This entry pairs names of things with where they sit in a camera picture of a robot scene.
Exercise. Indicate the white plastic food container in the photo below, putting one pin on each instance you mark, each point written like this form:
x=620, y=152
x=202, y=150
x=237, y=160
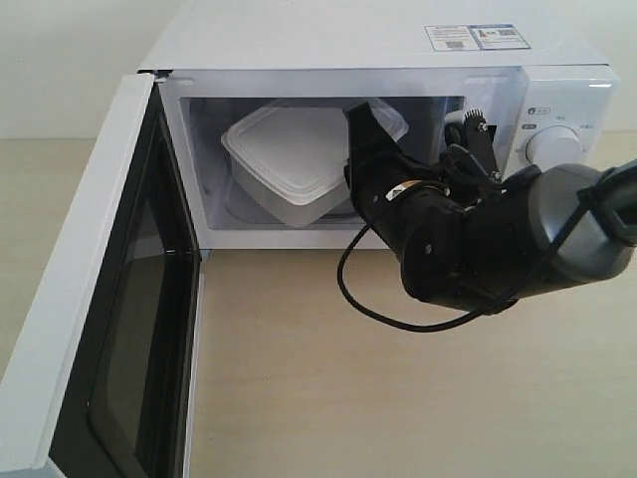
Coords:
x=289, y=155

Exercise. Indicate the warning label sticker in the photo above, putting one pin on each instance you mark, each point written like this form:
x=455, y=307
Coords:
x=476, y=37

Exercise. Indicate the white upper power knob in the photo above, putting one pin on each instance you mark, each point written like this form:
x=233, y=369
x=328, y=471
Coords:
x=553, y=146

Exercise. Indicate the white Midea microwave oven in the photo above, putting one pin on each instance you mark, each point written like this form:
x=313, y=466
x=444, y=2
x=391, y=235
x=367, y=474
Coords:
x=219, y=61

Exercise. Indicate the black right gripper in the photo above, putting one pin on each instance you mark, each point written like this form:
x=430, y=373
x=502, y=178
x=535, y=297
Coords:
x=408, y=205

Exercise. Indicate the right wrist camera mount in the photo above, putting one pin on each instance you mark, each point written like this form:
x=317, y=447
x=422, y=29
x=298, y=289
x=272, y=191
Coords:
x=468, y=158

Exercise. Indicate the white microwave door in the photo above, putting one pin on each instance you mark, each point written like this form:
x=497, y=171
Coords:
x=101, y=380

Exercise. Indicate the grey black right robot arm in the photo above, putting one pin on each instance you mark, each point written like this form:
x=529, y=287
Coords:
x=465, y=238

